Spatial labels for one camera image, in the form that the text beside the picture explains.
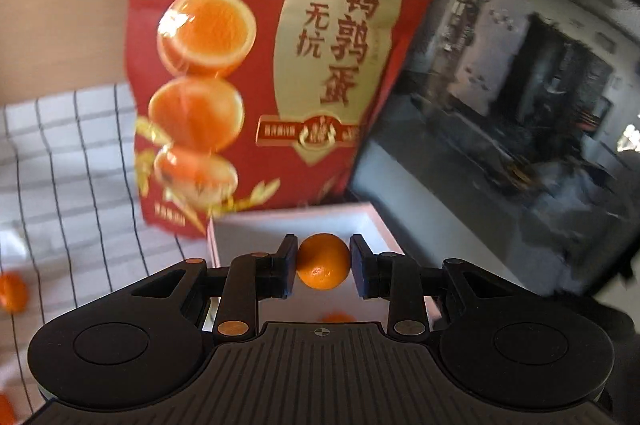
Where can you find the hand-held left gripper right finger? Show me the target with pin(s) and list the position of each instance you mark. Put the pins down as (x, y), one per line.
(359, 266)

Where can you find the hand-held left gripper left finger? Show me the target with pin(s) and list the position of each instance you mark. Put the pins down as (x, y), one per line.
(289, 266)

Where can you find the tangerine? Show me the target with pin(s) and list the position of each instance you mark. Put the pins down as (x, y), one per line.
(11, 291)
(4, 409)
(323, 261)
(337, 318)

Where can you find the pink cardboard box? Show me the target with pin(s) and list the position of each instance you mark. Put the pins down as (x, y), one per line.
(250, 230)

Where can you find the red snack bag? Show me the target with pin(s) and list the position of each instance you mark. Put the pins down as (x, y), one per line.
(280, 55)

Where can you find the black framed monitor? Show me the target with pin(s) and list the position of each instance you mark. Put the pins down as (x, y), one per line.
(500, 105)

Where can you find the white black-checked cloth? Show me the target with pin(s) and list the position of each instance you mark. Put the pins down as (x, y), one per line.
(75, 180)

